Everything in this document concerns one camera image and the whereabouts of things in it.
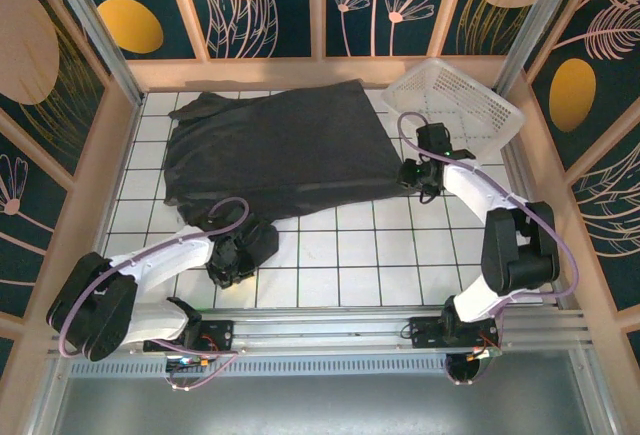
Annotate dark grey t-shirt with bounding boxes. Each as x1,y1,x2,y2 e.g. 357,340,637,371
164,78,416,276

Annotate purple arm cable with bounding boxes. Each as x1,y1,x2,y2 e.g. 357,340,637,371
59,197,251,392
397,111,580,387

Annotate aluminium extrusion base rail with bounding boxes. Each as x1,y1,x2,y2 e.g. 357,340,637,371
47,307,594,356

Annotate white plastic laundry basket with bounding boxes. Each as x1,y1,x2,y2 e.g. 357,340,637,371
380,58,525,164

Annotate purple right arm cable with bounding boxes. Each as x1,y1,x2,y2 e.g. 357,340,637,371
397,111,580,387

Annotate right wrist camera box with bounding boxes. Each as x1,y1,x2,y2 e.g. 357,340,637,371
416,122,477,162

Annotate small circuit board with wires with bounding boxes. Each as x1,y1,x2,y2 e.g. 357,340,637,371
444,344,504,385
164,353,221,372

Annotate wall panel orange circle leaves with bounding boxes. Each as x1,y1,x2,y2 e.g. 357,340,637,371
179,0,314,59

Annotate wall panel yellow oval feather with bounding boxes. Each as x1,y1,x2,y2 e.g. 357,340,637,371
67,0,201,61

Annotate aluminium corner post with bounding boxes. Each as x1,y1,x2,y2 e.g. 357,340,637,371
39,0,146,106
492,0,586,99

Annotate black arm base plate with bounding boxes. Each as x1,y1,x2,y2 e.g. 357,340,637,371
408,314,501,351
143,318,236,355

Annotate perforated metal cable tray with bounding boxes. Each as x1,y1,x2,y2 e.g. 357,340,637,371
67,357,581,379

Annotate wall panel pink flowers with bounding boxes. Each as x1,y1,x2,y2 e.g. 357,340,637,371
324,0,459,56

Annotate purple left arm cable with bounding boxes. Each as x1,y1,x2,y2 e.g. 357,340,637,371
59,197,251,392

